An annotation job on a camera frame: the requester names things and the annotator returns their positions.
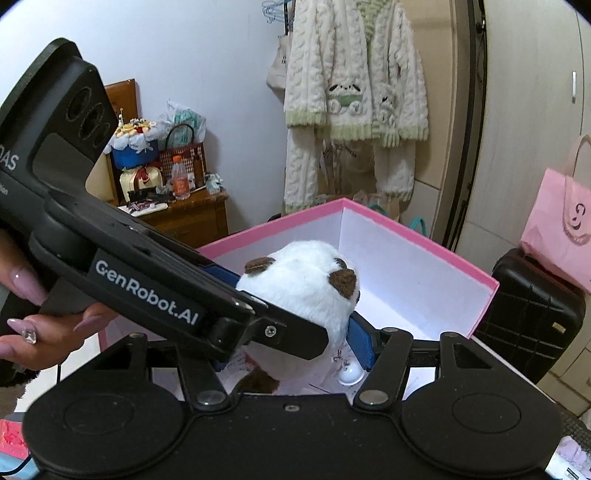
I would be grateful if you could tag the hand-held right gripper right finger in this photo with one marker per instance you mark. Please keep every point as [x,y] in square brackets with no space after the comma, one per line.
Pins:
[362,341]

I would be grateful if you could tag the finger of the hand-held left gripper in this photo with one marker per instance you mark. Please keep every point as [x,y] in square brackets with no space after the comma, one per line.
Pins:
[286,334]
[224,275]

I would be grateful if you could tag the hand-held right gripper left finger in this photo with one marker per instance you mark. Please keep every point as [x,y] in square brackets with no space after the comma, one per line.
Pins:
[198,374]

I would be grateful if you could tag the white panda plush toy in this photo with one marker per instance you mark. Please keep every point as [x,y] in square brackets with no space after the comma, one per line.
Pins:
[300,286]

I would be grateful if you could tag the pink cardboard box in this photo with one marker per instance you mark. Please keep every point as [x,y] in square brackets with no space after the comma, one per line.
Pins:
[415,277]

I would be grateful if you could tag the person's left hand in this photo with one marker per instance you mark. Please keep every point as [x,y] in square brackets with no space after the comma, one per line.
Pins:
[55,341]

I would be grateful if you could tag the brown wooden nightstand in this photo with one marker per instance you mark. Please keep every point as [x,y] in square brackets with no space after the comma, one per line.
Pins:
[198,221]

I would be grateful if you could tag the blue wrapped flower bouquet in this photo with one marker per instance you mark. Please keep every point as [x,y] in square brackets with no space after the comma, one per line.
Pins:
[134,154]

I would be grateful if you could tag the crumpled teal packet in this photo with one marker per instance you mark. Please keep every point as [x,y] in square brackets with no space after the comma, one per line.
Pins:
[214,183]

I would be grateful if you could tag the orange drink bottle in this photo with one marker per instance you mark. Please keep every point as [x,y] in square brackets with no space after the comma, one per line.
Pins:
[181,182]

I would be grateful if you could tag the checkered woven handbag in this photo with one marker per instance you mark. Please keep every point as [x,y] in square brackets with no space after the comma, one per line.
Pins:
[194,161]

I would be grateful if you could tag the white teal plastic bag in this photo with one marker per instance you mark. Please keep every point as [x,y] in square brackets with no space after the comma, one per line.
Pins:
[189,117]

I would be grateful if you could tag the black suitcase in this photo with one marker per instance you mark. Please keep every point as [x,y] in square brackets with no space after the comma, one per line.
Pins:
[521,314]

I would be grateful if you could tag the canvas tote bag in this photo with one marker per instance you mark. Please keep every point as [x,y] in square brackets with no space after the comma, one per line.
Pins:
[278,64]

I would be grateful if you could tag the pink tote bag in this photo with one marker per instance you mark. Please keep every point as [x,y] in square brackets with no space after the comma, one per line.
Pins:
[554,221]

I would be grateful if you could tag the cream fluffy panda cardigan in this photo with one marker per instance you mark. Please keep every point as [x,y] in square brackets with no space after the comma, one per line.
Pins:
[323,69]

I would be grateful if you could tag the beige tall cabinet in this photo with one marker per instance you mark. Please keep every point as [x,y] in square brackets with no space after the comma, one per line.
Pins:
[443,115]

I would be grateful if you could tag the black metal clothes rack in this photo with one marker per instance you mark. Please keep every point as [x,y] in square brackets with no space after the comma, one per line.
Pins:
[475,92]

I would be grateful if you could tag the light wood three-door wardrobe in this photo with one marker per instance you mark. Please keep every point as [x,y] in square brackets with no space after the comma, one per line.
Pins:
[521,92]

